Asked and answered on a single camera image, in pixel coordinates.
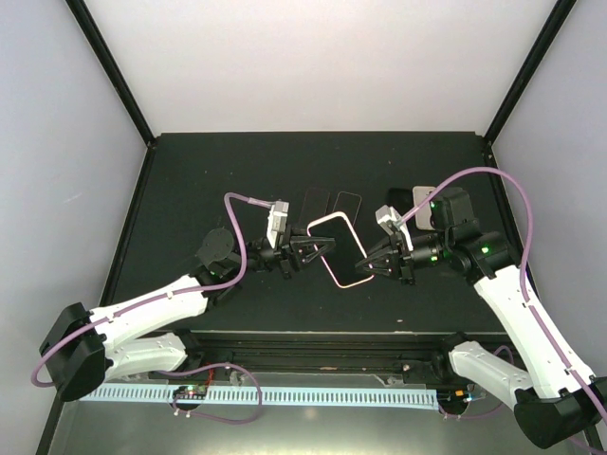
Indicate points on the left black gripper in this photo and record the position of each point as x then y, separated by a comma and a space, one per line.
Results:
289, 254

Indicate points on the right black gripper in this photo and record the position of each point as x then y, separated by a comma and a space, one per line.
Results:
403, 266

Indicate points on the black phone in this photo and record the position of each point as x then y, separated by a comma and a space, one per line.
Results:
315, 205

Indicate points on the beige phone case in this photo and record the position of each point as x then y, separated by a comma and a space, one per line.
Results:
423, 216

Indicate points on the black phone case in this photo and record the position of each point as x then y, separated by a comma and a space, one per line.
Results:
401, 200

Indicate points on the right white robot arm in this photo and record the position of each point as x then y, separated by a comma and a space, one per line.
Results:
555, 395

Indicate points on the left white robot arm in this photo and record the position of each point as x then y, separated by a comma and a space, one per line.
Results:
85, 348

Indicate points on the right controller board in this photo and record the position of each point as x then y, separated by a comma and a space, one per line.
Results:
460, 396

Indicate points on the controller board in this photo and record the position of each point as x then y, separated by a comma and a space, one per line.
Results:
190, 392
460, 396

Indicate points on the left controller board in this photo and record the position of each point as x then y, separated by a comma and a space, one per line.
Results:
190, 392

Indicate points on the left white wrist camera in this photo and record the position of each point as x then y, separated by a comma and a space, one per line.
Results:
276, 221

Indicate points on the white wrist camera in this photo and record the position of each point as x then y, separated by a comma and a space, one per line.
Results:
276, 221
391, 222

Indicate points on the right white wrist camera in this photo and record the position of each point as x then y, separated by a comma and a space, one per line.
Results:
391, 222

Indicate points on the light blue slotted cable duct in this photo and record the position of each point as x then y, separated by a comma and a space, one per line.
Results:
270, 396

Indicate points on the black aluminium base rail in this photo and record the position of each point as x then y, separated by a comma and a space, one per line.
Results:
420, 357

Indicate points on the right black frame post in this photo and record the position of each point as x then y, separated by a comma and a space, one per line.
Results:
532, 61

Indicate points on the black frame post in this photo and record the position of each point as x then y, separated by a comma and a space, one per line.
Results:
105, 57
532, 61

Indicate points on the left black frame post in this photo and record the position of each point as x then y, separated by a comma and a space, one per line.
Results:
105, 57

